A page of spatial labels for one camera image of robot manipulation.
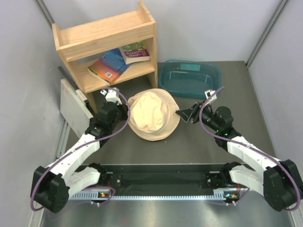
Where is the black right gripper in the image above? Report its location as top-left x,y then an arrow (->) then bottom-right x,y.
177,100 -> 221,132

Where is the beige bucket hat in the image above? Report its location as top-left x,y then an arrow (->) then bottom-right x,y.
133,90 -> 180,141

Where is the beige baseball cap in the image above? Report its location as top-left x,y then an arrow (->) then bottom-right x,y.
128,89 -> 170,134

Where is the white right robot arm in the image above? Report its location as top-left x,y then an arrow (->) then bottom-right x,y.
175,103 -> 303,211

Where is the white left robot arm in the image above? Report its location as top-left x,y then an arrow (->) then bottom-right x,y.
30,98 -> 130,213

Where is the teal plastic basin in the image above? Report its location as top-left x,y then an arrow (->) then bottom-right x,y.
158,60 -> 222,99

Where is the grey flat board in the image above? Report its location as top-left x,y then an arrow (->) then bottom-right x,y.
58,66 -> 93,137

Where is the blue orange paperback book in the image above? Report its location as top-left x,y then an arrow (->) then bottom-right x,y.
87,48 -> 131,86

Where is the green purple paperback book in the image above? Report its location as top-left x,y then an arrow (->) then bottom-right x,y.
119,41 -> 150,64

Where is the wooden bookshelf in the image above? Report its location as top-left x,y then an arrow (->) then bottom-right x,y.
52,1 -> 158,112

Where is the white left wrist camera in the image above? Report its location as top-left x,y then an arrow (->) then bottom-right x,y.
100,87 -> 122,105

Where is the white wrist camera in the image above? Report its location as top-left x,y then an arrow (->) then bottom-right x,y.
100,87 -> 122,105
205,89 -> 217,105

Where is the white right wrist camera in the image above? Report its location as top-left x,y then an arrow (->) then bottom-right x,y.
205,89 -> 217,105

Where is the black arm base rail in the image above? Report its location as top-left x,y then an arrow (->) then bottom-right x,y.
90,163 -> 245,197

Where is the grey slotted cable duct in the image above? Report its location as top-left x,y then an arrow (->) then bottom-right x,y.
70,189 -> 240,201

